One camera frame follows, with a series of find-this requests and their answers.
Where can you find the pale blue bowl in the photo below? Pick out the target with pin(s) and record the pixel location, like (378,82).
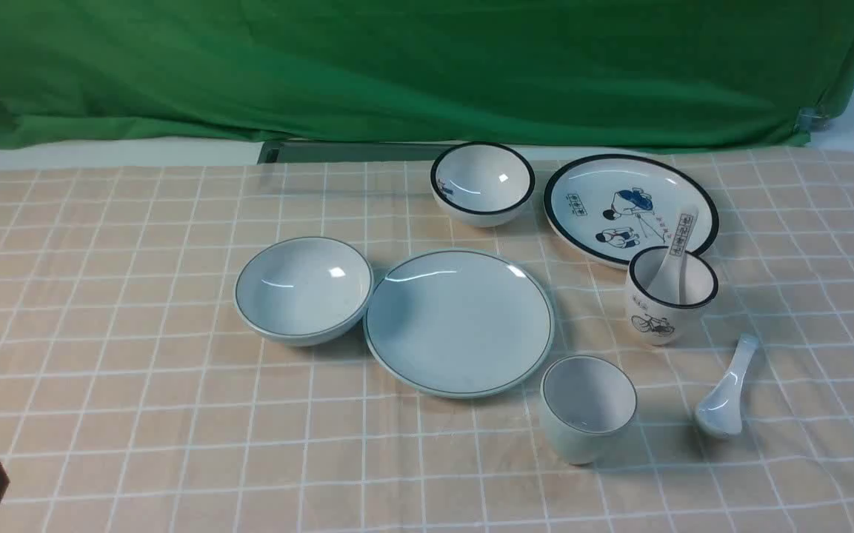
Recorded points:
(304,291)

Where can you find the pale blue cup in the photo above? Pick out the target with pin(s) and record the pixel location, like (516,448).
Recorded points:
(586,406)

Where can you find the plain white ceramic spoon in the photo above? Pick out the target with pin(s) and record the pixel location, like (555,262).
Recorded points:
(718,414)

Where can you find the checkered beige tablecloth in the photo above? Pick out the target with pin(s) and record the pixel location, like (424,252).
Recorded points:
(134,399)

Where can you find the green backdrop cloth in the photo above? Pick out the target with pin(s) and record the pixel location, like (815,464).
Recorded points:
(645,75)

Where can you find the pale blue plate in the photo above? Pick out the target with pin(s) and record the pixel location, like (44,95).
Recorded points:
(459,323)

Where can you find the white bowl black rim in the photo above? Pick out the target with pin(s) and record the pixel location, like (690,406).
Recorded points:
(482,184)

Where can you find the cartoon printed white plate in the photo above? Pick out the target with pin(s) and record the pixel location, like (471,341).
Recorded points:
(609,207)

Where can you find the cartoon printed white cup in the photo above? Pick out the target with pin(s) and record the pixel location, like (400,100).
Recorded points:
(658,318)

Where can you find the white spoon with print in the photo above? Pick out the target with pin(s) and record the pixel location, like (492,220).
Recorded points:
(675,263)

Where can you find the metal clamp on backdrop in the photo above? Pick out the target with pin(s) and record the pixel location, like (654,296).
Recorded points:
(811,120)

